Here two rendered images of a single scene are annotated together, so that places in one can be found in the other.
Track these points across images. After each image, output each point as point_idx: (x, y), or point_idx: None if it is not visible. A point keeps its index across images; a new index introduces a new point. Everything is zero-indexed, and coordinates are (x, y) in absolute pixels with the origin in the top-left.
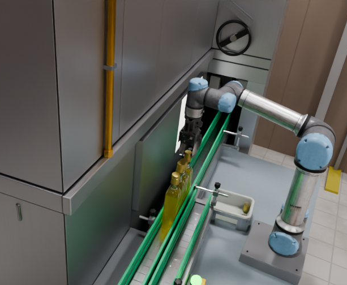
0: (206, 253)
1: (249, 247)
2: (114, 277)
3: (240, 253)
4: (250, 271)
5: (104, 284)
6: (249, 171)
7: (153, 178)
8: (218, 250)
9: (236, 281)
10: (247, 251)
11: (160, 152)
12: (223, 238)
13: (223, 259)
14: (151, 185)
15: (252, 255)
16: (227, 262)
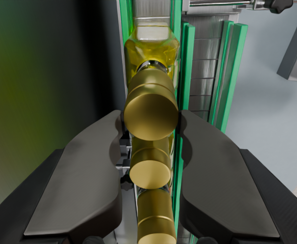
0: None
1: None
2: (126, 209)
3: (287, 80)
4: (294, 84)
5: (122, 217)
6: None
7: (67, 133)
8: (240, 64)
9: (267, 112)
10: None
11: None
12: (251, 29)
13: (249, 80)
14: (76, 122)
15: None
16: (256, 83)
